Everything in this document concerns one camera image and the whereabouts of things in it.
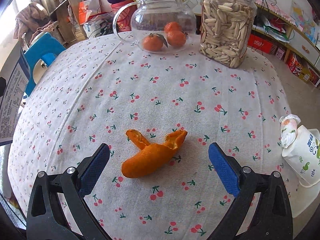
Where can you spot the large blue tissue box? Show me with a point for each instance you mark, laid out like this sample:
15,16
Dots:
16,71

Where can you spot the blue plastic stool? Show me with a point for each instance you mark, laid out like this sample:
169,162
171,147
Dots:
47,49

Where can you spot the glass teapot with wooden lid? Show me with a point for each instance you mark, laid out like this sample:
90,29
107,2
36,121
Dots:
151,16

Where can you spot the paper cup with green print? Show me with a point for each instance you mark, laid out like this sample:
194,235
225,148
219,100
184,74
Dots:
303,156

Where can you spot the colourful map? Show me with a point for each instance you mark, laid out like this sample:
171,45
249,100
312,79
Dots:
304,22

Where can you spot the printed tissue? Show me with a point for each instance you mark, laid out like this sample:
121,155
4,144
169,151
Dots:
288,129

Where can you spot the plastic jar of seeds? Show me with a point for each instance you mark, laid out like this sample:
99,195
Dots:
225,29

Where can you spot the wooden TV cabinet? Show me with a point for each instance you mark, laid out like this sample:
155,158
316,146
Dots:
273,23

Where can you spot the tangerine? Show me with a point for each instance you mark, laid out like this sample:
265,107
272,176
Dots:
176,38
172,26
152,42

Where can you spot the cherry print tablecloth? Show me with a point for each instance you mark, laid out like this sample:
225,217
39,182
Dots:
98,89

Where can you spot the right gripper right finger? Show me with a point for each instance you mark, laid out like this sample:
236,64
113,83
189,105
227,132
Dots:
272,218

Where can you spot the red box under cabinet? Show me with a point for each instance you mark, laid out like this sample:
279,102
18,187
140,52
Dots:
260,43

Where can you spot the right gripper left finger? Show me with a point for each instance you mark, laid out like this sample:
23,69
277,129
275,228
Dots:
45,217

